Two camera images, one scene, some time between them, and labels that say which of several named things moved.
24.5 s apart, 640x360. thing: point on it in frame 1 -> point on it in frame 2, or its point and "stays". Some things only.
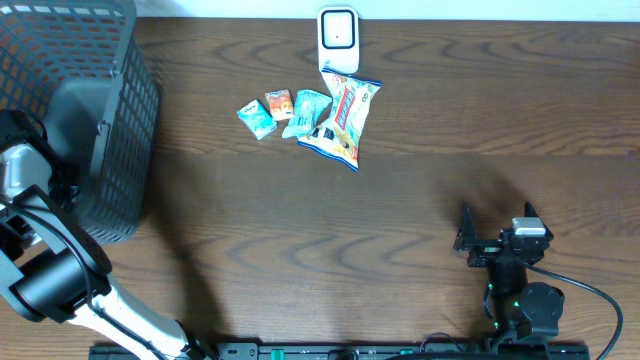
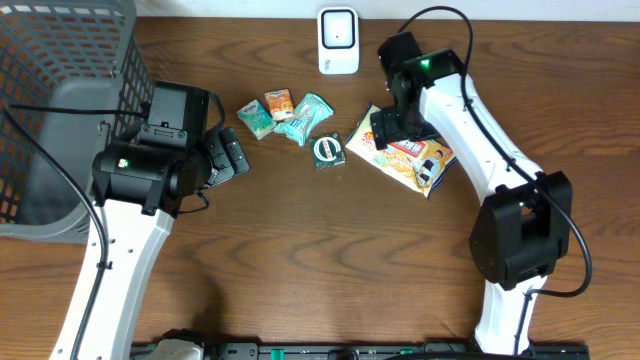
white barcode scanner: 338,39 stays
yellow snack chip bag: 337,139 -> 417,164
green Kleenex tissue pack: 258,119 stays
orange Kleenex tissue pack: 280,104 stays
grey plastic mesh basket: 75,76 stays
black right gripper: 486,249 -> 384,127
